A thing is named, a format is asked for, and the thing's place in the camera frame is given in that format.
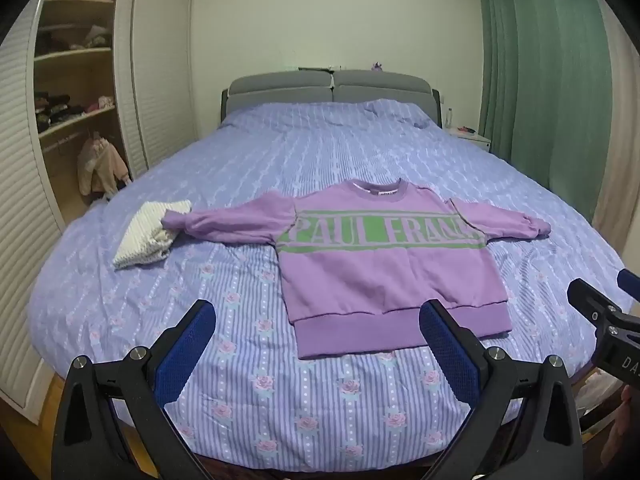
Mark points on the mixed light clothes pile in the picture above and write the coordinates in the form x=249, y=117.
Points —
x=95, y=37

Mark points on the white nightstand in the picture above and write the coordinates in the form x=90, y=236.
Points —
x=472, y=138

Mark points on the grey padded headboard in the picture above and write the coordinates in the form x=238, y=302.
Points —
x=300, y=87

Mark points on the clear plastic bottle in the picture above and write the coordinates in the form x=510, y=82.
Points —
x=450, y=119

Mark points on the white plain wardrobe door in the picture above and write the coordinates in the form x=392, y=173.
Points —
x=160, y=60

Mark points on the white louvred wardrobe door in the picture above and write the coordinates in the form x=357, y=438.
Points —
x=22, y=185

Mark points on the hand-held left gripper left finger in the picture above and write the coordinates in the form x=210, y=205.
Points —
x=184, y=356

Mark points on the open wardrobe shelf unit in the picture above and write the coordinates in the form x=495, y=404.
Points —
x=75, y=65

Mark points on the cream ribbed folded garment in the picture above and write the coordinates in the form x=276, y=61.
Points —
x=145, y=235

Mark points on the hanging pink beige jacket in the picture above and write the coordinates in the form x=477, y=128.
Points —
x=102, y=165

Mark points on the green curtain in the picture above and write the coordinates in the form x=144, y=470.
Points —
x=540, y=85

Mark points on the dark folded clothes pile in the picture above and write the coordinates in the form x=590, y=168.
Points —
x=57, y=110

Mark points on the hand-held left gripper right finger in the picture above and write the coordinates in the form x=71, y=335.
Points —
x=450, y=356

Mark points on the small purple toy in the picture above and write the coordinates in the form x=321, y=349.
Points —
x=377, y=66

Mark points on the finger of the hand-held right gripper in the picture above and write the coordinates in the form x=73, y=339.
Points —
x=630, y=280
x=600, y=317

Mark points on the pink folded clothes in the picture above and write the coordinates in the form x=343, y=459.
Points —
x=101, y=102

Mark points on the purple sweatshirt with green band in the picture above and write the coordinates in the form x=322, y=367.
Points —
x=375, y=280

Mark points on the small red item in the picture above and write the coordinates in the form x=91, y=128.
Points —
x=466, y=129

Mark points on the floral striped lilac bedsheet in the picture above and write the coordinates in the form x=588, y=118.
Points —
x=310, y=155

